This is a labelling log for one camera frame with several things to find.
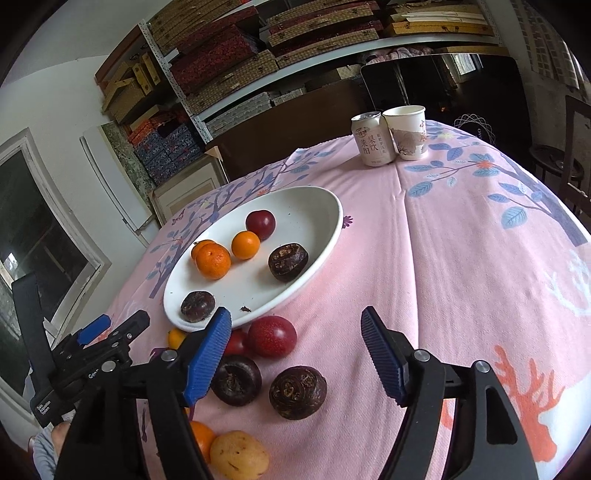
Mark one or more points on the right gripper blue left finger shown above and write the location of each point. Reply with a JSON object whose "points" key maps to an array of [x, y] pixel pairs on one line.
{"points": [[205, 349]]}

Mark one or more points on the wooden chair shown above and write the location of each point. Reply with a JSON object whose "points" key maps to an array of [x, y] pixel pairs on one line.
{"points": [[562, 163]]}

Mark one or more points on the yellow brown potato fruit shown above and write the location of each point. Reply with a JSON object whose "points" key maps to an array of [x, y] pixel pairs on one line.
{"points": [[238, 455]]}

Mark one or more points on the orange tangerine behind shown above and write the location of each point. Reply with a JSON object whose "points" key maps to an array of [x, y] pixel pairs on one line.
{"points": [[198, 246]]}

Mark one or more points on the black glossy panel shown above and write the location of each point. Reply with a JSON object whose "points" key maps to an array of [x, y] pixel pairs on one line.
{"points": [[481, 94]]}

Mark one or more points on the dark water chestnut front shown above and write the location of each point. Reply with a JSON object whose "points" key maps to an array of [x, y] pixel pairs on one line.
{"points": [[197, 306]]}

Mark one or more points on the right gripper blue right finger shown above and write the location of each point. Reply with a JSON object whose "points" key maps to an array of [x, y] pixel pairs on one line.
{"points": [[390, 362]]}

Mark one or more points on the white oval plate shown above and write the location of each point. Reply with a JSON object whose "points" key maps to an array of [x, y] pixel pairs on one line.
{"points": [[307, 215]]}

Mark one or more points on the dark red plum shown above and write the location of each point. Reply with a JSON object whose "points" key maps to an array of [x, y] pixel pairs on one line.
{"points": [[262, 223]]}

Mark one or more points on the small orange tangerine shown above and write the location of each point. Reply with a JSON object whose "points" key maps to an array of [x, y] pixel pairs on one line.
{"points": [[245, 245]]}

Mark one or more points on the white paper cup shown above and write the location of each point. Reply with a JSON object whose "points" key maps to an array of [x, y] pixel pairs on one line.
{"points": [[408, 128]]}

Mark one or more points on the blue patterned box stack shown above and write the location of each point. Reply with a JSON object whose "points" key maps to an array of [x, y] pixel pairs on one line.
{"points": [[167, 150]]}

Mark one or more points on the dark wooden cabinet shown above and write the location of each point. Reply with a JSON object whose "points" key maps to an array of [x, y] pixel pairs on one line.
{"points": [[305, 121]]}

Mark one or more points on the pink printed tablecloth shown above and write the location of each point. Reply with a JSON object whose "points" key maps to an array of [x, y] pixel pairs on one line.
{"points": [[466, 253]]}

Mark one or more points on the small red tomato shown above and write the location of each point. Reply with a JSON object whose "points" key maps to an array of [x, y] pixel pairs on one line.
{"points": [[237, 344]]}

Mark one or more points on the white framed board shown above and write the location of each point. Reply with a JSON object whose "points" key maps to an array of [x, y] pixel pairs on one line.
{"points": [[197, 179]]}

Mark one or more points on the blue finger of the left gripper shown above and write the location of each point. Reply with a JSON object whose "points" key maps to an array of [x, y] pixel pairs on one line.
{"points": [[93, 330]]}

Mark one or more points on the white framed window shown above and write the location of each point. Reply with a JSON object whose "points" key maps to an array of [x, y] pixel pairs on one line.
{"points": [[39, 235]]}

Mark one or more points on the dark water chestnut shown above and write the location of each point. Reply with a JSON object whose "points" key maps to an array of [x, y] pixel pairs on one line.
{"points": [[287, 261], [237, 380], [197, 306]]}

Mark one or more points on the red plum large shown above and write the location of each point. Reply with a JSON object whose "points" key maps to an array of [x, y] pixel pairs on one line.
{"points": [[271, 337]]}

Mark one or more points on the metal shelf with boxes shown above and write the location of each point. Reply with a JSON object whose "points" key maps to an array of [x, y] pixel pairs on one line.
{"points": [[213, 54]]}

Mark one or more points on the large orange tangerine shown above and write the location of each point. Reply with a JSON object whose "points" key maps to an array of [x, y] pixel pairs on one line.
{"points": [[213, 261]]}

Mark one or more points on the grey sleeve forearm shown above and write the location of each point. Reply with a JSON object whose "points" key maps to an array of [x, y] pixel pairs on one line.
{"points": [[43, 454]]}

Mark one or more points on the person's left hand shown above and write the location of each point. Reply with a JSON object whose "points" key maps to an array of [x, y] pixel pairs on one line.
{"points": [[58, 436]]}

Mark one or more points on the yellow orange kumquat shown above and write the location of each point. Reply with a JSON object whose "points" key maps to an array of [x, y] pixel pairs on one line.
{"points": [[175, 337]]}

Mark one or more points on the dark water chestnut carved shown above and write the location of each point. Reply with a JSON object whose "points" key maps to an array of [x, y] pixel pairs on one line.
{"points": [[298, 392]]}

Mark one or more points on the white beverage can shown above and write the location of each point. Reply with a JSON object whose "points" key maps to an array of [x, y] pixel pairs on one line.
{"points": [[373, 138]]}

